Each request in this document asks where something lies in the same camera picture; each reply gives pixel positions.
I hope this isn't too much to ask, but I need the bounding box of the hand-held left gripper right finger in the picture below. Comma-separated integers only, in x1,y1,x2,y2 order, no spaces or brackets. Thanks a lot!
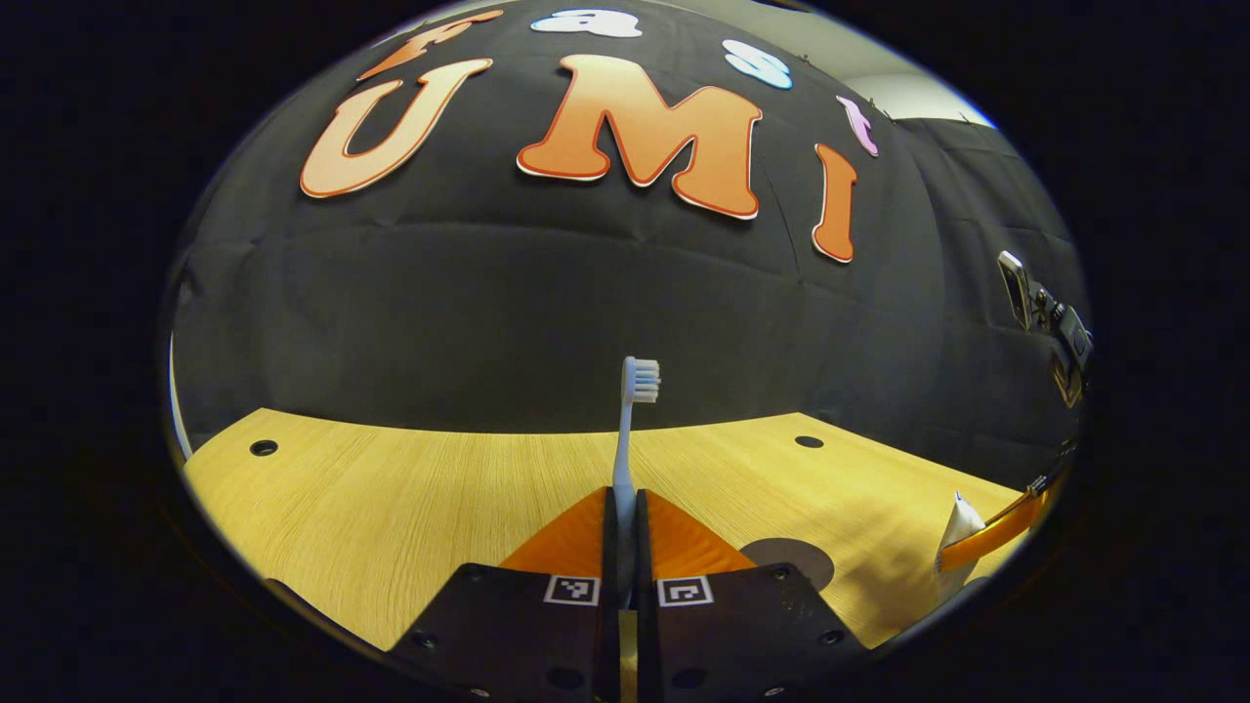
635,488,872,703

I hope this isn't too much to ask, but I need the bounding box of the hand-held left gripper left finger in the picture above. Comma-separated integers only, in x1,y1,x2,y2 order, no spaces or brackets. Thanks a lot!
391,486,621,703

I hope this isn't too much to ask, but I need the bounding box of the white toothpaste tube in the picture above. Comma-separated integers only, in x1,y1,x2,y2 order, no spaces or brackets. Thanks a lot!
935,491,989,601

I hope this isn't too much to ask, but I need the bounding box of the dark brown round coaster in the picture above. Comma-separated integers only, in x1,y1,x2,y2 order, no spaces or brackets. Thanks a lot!
739,537,837,593

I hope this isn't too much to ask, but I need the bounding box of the white toothbrush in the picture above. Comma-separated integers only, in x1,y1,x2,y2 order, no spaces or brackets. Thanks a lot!
612,356,662,606

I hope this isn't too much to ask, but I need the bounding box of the black backdrop cloth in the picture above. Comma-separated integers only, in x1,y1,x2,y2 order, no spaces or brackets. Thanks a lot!
164,0,1093,489

